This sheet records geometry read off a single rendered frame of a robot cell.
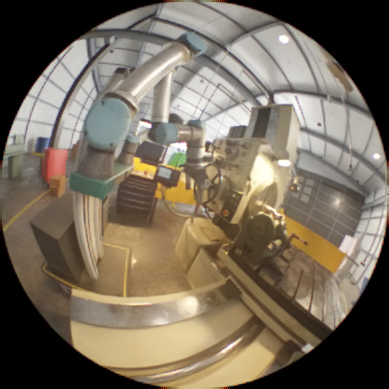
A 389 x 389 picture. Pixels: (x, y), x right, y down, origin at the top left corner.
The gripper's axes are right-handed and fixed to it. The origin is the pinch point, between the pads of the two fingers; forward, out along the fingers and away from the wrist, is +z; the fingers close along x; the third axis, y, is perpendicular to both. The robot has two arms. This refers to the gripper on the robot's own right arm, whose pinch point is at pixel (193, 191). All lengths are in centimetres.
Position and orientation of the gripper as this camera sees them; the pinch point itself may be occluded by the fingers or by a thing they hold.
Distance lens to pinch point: 53.6
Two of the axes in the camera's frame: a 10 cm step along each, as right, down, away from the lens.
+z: -0.4, 8.7, 4.9
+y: -9.2, 1.6, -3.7
